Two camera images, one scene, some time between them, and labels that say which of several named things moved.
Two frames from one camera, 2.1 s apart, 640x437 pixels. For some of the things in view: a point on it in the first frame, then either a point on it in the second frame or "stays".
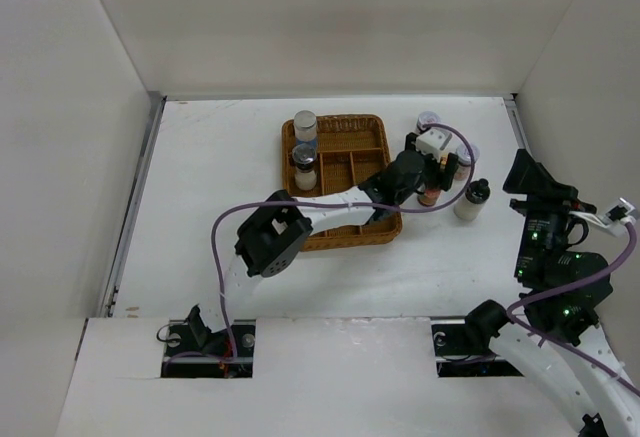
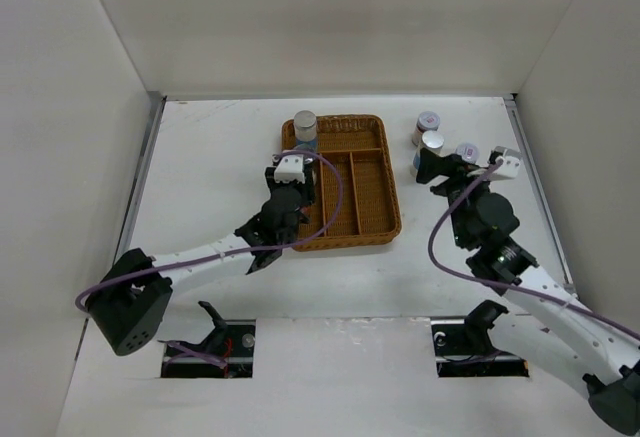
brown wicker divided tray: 351,149 stays
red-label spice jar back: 426,118 stays
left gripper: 439,179 -> 304,189
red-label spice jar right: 464,168 stays
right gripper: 525,175 -> 432,165
